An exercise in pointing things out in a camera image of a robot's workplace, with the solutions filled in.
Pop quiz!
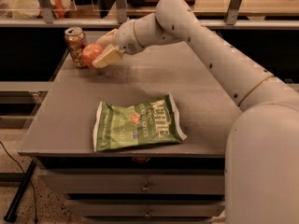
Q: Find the green chip bag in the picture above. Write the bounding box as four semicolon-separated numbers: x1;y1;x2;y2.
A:
93;93;187;152

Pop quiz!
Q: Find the black floor cable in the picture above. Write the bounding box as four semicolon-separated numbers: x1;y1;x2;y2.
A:
0;141;39;224

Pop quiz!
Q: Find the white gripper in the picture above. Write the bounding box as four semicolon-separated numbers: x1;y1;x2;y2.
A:
92;20;144;69

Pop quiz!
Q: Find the red apple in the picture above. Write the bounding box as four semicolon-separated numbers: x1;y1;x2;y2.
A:
82;43;104;69

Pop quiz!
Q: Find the grey drawer cabinet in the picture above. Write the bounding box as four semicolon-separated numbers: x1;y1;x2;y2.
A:
19;43;240;224

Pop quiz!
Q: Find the top drawer knob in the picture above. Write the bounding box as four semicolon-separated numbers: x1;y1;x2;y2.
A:
141;182;150;193

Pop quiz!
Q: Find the orange white bag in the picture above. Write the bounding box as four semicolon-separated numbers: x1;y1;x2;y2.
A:
41;0;74;18

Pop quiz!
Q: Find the drawer knob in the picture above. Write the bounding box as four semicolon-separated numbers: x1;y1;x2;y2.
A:
141;182;150;193
144;209;152;218

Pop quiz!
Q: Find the grey metal shelf rail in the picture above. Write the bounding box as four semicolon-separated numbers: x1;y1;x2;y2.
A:
0;19;299;30

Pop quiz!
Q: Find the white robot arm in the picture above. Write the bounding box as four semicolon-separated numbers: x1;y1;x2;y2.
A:
97;0;299;224

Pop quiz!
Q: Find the orange soda can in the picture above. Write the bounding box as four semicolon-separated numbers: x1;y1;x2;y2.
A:
64;27;87;68

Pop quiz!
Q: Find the black left table leg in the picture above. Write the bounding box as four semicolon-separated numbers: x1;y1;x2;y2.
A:
1;161;36;223

